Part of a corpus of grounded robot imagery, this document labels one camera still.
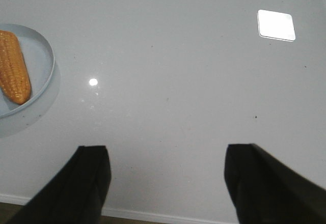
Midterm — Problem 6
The light blue plate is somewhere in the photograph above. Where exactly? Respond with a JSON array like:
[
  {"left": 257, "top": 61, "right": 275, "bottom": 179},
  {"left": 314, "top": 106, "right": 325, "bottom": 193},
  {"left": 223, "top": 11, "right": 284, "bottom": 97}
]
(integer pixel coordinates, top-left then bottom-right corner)
[{"left": 1, "top": 23, "right": 55, "bottom": 118}]

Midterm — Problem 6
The orange corn cob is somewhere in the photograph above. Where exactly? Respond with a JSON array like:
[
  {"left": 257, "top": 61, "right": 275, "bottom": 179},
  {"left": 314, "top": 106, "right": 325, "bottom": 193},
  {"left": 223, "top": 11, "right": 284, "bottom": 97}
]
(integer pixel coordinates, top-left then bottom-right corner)
[{"left": 1, "top": 30, "right": 32, "bottom": 105}]

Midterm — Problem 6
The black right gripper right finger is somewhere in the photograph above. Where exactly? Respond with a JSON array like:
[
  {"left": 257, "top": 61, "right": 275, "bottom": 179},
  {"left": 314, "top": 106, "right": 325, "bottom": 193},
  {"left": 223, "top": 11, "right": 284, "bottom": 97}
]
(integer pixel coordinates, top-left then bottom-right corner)
[{"left": 224, "top": 144, "right": 325, "bottom": 223}]

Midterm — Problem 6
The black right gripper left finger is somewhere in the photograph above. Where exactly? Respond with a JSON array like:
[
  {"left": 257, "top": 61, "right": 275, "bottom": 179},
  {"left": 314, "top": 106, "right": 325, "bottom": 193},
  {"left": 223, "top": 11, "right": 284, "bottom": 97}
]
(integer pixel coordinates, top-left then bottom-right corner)
[{"left": 7, "top": 146, "right": 111, "bottom": 223}]

